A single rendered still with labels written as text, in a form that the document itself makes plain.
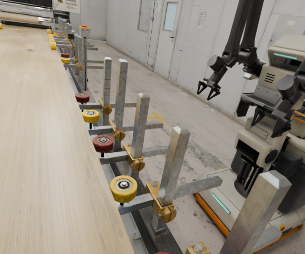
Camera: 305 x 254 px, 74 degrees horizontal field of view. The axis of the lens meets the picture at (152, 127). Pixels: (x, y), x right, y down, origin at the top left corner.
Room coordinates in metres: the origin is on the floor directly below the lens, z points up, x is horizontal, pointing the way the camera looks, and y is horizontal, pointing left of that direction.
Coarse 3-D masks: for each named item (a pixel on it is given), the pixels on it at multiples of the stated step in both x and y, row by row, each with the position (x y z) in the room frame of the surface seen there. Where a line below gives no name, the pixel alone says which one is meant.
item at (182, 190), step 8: (216, 176) 0.65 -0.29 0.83; (184, 184) 0.58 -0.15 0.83; (192, 184) 0.58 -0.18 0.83; (200, 184) 0.59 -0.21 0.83; (208, 184) 0.60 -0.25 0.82; (216, 184) 0.62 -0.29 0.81; (176, 192) 0.53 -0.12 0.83; (184, 192) 0.55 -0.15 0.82; (192, 192) 0.57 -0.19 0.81; (136, 200) 0.47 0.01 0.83; (144, 200) 0.47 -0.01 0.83; (152, 200) 0.48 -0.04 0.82; (120, 208) 0.43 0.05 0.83; (128, 208) 0.44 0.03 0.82; (136, 208) 0.45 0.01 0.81
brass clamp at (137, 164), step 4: (124, 148) 0.74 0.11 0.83; (128, 148) 0.73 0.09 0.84; (128, 152) 0.70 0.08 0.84; (128, 156) 0.70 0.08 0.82; (128, 160) 0.69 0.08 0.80; (132, 160) 0.66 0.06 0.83; (136, 160) 0.66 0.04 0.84; (140, 160) 0.66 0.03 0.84; (132, 164) 0.65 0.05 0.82; (136, 164) 0.64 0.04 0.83; (140, 164) 0.65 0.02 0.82; (144, 164) 0.66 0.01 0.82; (132, 168) 0.66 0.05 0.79; (136, 168) 0.65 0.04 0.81; (140, 168) 0.65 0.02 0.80
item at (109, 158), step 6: (144, 150) 0.75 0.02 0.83; (150, 150) 0.76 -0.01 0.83; (156, 150) 0.77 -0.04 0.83; (162, 150) 0.78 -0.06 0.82; (186, 150) 0.86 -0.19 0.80; (108, 156) 0.67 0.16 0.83; (114, 156) 0.67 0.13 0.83; (120, 156) 0.68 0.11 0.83; (126, 156) 0.70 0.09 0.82; (144, 156) 0.74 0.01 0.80; (150, 156) 0.76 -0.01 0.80; (102, 162) 0.64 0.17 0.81; (108, 162) 0.66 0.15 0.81; (114, 162) 0.67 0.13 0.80
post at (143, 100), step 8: (144, 96) 0.68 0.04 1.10; (144, 104) 0.67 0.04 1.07; (136, 112) 0.69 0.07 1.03; (144, 112) 0.68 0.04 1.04; (136, 120) 0.68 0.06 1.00; (144, 120) 0.68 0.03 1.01; (136, 128) 0.67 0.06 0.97; (144, 128) 0.68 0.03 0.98; (136, 136) 0.67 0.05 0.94; (144, 136) 0.68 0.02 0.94; (136, 144) 0.67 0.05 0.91; (136, 152) 0.67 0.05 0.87; (136, 176) 0.68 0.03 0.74
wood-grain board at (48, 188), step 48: (0, 48) 1.96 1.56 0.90; (48, 48) 2.36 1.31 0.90; (0, 96) 0.91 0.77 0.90; (48, 96) 1.01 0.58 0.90; (0, 144) 0.54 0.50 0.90; (48, 144) 0.58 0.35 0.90; (0, 192) 0.35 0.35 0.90; (48, 192) 0.38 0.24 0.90; (96, 192) 0.40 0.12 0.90; (0, 240) 0.24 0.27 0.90; (48, 240) 0.25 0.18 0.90; (96, 240) 0.27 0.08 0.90
